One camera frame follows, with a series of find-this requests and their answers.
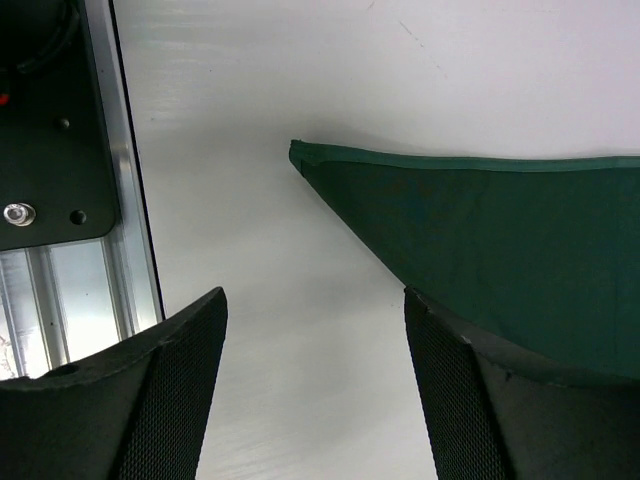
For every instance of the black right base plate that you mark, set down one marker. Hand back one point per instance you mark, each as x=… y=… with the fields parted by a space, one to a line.
x=57 y=174

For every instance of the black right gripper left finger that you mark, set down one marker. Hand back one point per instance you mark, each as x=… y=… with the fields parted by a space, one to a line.
x=136 y=410

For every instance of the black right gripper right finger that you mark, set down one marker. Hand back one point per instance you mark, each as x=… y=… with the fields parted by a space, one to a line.
x=495 y=410

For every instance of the aluminium front rail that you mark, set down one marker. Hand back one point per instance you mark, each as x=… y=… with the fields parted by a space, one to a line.
x=77 y=266

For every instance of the dark green cloth napkin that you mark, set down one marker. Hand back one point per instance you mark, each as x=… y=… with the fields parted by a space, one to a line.
x=543 y=253

